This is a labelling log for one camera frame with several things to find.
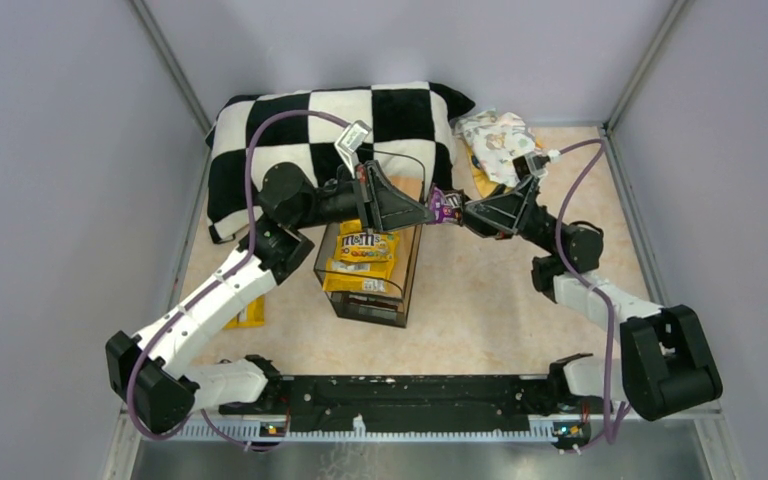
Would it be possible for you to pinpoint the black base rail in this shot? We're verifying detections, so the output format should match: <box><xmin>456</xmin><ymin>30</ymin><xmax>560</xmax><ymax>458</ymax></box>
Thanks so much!
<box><xmin>218</xmin><ymin>375</ymin><xmax>603</xmax><ymax>449</ymax></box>

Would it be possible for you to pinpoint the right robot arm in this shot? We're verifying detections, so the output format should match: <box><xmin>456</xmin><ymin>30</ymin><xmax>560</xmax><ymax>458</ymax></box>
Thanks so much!
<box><xmin>462</xmin><ymin>177</ymin><xmax>723</xmax><ymax>421</ymax></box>

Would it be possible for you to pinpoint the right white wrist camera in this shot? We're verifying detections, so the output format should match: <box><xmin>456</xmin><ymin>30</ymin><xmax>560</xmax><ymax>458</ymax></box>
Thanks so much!
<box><xmin>513</xmin><ymin>150</ymin><xmax>561</xmax><ymax>181</ymax></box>

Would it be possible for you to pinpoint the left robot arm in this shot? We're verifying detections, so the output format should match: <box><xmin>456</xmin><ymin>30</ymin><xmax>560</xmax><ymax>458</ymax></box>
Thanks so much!
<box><xmin>105</xmin><ymin>161</ymin><xmax>435</xmax><ymax>440</ymax></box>

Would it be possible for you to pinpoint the yellow cloth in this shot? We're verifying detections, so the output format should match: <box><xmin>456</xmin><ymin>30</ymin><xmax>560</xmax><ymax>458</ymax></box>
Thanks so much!
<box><xmin>461</xmin><ymin>132</ymin><xmax>546</xmax><ymax>198</ymax></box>

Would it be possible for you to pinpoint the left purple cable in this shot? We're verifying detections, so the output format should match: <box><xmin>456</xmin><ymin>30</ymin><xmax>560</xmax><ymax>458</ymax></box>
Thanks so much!
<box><xmin>125</xmin><ymin>109</ymin><xmax>352</xmax><ymax>453</ymax></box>

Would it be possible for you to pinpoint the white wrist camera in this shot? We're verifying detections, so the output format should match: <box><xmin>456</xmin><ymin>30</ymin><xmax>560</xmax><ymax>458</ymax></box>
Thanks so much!
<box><xmin>334</xmin><ymin>120</ymin><xmax>372</xmax><ymax>176</ymax></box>
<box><xmin>513</xmin><ymin>150</ymin><xmax>561</xmax><ymax>181</ymax></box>

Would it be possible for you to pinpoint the black white checkered pillow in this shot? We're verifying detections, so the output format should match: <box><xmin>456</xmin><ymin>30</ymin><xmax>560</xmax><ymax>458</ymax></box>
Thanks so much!
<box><xmin>205</xmin><ymin>81</ymin><xmax>476</xmax><ymax>244</ymax></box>

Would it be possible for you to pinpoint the yellow peanut M&M bag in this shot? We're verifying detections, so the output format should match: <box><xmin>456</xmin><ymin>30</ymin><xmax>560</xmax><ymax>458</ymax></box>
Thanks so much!
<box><xmin>334</xmin><ymin>231</ymin><xmax>400</xmax><ymax>263</ymax></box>

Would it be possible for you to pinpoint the yellow candy bag left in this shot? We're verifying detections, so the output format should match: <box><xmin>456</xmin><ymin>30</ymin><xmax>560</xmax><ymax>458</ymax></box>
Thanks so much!
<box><xmin>224</xmin><ymin>296</ymin><xmax>265</xmax><ymax>330</ymax></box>

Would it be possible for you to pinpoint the yellow candy bag on shelf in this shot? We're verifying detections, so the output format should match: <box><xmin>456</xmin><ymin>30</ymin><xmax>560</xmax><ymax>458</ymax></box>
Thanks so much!
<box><xmin>322</xmin><ymin>259</ymin><xmax>395</xmax><ymax>293</ymax></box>

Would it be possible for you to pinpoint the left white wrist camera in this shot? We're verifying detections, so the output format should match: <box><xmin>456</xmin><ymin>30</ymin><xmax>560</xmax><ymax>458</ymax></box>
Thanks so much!
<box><xmin>334</xmin><ymin>120</ymin><xmax>372</xmax><ymax>176</ymax></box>

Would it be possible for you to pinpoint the purple M&M candy bag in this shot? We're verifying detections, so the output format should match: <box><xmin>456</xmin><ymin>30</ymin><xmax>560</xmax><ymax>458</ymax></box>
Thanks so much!
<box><xmin>427</xmin><ymin>185</ymin><xmax>466</xmax><ymax>226</ymax></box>

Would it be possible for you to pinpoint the patterned white cloth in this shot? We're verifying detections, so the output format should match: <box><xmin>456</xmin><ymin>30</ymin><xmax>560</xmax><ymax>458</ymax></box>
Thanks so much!
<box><xmin>453</xmin><ymin>109</ymin><xmax>544</xmax><ymax>197</ymax></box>

